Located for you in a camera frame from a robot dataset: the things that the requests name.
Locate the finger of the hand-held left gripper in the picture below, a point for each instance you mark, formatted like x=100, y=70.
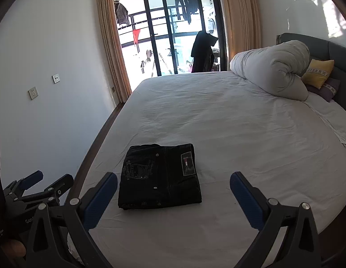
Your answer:
x=32, y=178
x=61, y=182

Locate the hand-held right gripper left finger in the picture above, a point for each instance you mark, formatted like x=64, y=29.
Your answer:
x=100, y=201

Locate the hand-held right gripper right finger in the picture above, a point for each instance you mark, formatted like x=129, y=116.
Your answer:
x=245, y=201

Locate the black pants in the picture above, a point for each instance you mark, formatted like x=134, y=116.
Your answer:
x=161, y=184

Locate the dark hanging pants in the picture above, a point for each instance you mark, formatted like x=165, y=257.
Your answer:
x=178, y=1

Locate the person's left hand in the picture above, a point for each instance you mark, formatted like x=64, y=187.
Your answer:
x=13, y=249

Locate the bed with white sheet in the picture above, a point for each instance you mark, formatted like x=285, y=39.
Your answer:
x=217, y=122

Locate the white folded sheet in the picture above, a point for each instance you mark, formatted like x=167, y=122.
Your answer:
x=332, y=122

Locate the rolled white duvet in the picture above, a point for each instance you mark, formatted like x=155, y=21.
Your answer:
x=268, y=67

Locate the purple patterned pillow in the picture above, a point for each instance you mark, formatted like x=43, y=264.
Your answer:
x=329, y=90

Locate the brown laundry basket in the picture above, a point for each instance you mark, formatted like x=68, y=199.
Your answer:
x=216, y=61

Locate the beige curtain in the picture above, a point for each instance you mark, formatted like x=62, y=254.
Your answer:
x=240, y=19
x=111, y=47

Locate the yellow patterned pillow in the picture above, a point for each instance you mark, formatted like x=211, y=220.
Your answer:
x=318, y=72

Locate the folding drying rack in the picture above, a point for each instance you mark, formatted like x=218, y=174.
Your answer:
x=161, y=64

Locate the black coat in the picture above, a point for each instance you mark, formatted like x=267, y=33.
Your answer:
x=202, y=50

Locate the red hanging garment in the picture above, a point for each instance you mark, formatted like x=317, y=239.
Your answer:
x=136, y=35

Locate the black framed sliding glass door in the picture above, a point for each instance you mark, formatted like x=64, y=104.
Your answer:
x=150, y=33

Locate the grey padded headboard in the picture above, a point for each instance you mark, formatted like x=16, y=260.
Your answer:
x=340, y=50

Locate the grey hanging jacket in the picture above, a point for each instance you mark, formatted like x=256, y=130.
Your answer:
x=122, y=14

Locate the white washing machine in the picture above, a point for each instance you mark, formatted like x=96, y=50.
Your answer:
x=211, y=23

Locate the dark hanging shirt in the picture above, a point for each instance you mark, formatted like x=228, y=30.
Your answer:
x=192, y=2

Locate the white wall socket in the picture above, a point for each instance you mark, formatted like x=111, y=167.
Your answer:
x=56, y=78
x=33, y=93

